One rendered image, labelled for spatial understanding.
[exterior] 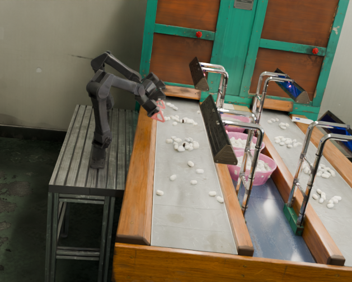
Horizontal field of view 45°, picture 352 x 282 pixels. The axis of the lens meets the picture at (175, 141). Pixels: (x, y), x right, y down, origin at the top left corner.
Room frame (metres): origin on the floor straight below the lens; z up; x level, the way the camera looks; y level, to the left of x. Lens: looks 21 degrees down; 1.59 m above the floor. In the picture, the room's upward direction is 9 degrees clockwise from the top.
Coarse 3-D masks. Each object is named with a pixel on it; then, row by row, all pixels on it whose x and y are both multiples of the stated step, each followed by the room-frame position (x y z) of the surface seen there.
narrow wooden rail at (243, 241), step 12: (216, 168) 1.92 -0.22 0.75; (228, 180) 1.78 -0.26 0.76; (228, 192) 1.65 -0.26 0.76; (228, 204) 1.55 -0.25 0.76; (228, 216) 1.49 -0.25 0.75; (240, 216) 1.47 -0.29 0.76; (240, 228) 1.38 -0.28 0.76; (240, 240) 1.30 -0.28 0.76; (240, 252) 1.25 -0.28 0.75; (252, 252) 1.25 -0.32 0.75
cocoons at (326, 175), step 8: (272, 120) 2.90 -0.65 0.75; (280, 136) 2.55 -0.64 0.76; (280, 144) 2.42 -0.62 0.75; (296, 144) 2.44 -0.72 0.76; (304, 168) 2.08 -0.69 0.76; (320, 168) 2.12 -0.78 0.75; (328, 168) 2.13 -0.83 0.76; (328, 176) 2.03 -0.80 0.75; (320, 192) 1.83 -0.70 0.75; (320, 200) 1.73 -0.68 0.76; (336, 200) 1.76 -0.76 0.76
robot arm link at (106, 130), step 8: (88, 88) 1.95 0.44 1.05; (96, 88) 1.92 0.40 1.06; (96, 96) 1.92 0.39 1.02; (96, 104) 1.94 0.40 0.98; (104, 104) 1.96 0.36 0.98; (96, 112) 1.95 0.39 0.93; (104, 112) 1.97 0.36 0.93; (96, 120) 1.96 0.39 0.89; (104, 120) 1.97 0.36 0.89; (96, 128) 1.98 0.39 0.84; (104, 128) 1.97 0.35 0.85; (96, 136) 1.99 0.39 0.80; (104, 136) 1.97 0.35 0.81
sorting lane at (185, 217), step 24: (168, 120) 2.58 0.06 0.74; (168, 144) 2.17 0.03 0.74; (168, 168) 1.86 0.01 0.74; (192, 168) 1.90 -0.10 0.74; (168, 192) 1.62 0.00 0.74; (192, 192) 1.65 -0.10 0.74; (216, 192) 1.69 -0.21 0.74; (168, 216) 1.43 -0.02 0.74; (192, 216) 1.46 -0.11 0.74; (216, 216) 1.48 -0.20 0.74; (168, 240) 1.27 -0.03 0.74; (192, 240) 1.29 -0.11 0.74; (216, 240) 1.32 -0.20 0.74
